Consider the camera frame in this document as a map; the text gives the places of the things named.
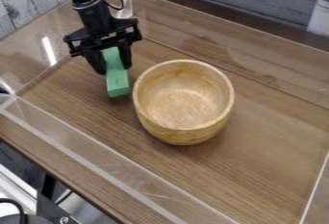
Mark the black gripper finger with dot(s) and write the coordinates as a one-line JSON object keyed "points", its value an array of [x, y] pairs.
{"points": [[125, 53], [96, 59]]}

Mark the clear acrylic corner bracket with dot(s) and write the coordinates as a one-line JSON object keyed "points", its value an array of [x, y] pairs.
{"points": [[128, 11]]}

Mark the clear acrylic front wall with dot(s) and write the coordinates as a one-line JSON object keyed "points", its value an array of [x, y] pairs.
{"points": [[133, 176]]}

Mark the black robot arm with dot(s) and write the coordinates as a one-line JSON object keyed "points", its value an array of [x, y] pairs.
{"points": [[102, 32]]}

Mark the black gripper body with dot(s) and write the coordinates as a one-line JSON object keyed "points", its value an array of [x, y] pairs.
{"points": [[102, 32]]}

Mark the black metal bracket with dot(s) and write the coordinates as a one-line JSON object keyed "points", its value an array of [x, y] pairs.
{"points": [[50, 214]]}

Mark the green rectangular block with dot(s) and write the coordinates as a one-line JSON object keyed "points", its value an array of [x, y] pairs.
{"points": [[117, 75]]}

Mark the brown wooden bowl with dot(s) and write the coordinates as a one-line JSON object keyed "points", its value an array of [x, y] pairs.
{"points": [[184, 101]]}

